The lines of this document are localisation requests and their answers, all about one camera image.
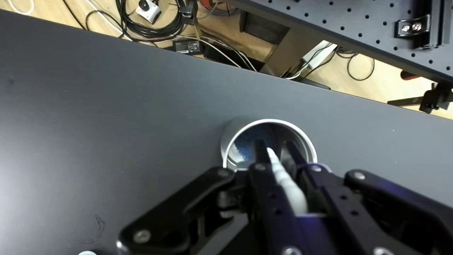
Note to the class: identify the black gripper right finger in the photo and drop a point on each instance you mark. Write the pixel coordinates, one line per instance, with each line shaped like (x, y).
(359, 207)

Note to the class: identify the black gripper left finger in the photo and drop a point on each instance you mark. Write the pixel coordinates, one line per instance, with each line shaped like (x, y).
(207, 213)

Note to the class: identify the white plastic stirrer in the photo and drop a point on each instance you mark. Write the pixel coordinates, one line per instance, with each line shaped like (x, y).
(289, 186)

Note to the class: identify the stainless steel flask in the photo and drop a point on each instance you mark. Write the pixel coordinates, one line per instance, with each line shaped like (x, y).
(246, 142)

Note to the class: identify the black clamp stand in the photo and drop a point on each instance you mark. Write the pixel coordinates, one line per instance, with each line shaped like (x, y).
(434, 97)

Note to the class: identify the white power strip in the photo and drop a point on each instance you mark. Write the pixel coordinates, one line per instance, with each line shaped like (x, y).
(315, 57)

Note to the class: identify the black power adapter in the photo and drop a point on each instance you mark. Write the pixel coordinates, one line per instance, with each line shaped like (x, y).
(188, 46)

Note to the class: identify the black perforated breadboard table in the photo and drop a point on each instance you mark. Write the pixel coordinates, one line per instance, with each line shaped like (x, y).
(359, 29)

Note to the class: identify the white webcam on floor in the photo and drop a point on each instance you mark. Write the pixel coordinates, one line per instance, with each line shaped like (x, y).
(148, 11)

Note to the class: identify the black metal bracket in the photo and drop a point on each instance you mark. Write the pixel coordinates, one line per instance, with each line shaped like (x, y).
(414, 29)

